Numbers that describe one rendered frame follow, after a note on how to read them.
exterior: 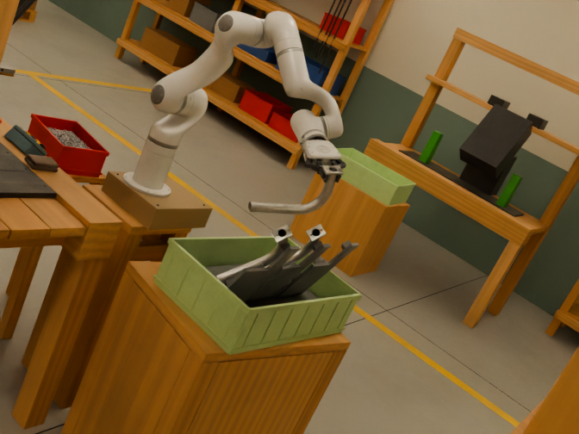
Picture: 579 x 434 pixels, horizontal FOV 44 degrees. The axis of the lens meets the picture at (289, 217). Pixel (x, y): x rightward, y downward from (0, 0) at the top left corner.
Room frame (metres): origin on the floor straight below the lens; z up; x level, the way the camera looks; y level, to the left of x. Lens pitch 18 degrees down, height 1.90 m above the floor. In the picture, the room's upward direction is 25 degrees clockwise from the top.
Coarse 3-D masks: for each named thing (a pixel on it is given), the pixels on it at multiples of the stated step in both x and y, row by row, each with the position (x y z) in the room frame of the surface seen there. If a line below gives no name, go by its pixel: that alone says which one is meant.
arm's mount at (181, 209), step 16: (112, 176) 2.56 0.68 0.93; (112, 192) 2.54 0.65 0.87; (128, 192) 2.50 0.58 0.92; (176, 192) 2.67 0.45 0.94; (128, 208) 2.49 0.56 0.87; (144, 208) 2.45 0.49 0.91; (160, 208) 2.43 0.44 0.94; (176, 208) 2.50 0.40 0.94; (192, 208) 2.58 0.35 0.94; (208, 208) 2.65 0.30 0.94; (144, 224) 2.43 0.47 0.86; (160, 224) 2.46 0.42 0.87; (176, 224) 2.53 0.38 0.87; (192, 224) 2.61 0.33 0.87
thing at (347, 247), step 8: (344, 248) 2.39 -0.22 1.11; (352, 248) 2.39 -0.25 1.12; (336, 256) 2.39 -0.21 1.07; (344, 256) 2.41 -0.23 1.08; (312, 264) 2.32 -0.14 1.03; (320, 264) 2.35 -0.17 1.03; (328, 264) 2.39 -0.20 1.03; (336, 264) 2.44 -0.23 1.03; (304, 272) 2.32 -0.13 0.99; (312, 272) 2.35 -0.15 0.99; (320, 272) 2.40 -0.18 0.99; (296, 280) 2.33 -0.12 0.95; (304, 280) 2.37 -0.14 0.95; (312, 280) 2.42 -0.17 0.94; (288, 288) 2.34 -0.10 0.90; (296, 288) 2.40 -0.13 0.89; (304, 288) 2.45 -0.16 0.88; (272, 296) 2.35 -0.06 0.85; (280, 296) 2.36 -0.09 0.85
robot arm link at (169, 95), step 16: (224, 16) 2.42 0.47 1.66; (240, 16) 2.43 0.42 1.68; (224, 32) 2.41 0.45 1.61; (240, 32) 2.42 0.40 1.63; (256, 32) 2.47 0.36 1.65; (208, 48) 2.53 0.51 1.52; (224, 48) 2.44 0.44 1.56; (192, 64) 2.55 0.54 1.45; (208, 64) 2.50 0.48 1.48; (224, 64) 2.50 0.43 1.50; (160, 80) 2.54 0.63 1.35; (176, 80) 2.52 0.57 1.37; (192, 80) 2.52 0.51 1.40; (208, 80) 2.53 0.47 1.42; (160, 96) 2.51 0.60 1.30; (176, 96) 2.51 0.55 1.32; (176, 112) 2.56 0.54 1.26
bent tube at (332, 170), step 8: (328, 168) 2.05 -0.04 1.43; (336, 168) 2.06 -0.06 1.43; (328, 176) 2.04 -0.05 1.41; (336, 176) 2.05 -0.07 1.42; (328, 184) 2.05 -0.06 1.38; (328, 192) 2.06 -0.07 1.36; (320, 200) 2.06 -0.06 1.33; (248, 208) 1.99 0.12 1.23; (256, 208) 1.98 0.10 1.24; (264, 208) 1.99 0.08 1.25; (272, 208) 2.00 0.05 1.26; (280, 208) 2.01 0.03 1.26; (288, 208) 2.03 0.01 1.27; (296, 208) 2.04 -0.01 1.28; (304, 208) 2.05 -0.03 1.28; (312, 208) 2.06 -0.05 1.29
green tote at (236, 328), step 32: (192, 256) 2.28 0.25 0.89; (224, 256) 2.41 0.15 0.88; (256, 256) 2.56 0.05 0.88; (160, 288) 2.15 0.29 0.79; (192, 288) 2.08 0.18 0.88; (224, 288) 2.01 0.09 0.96; (320, 288) 2.53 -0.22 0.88; (352, 288) 2.46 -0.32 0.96; (224, 320) 1.99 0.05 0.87; (256, 320) 1.99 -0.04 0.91; (288, 320) 2.13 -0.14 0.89; (320, 320) 2.29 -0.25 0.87
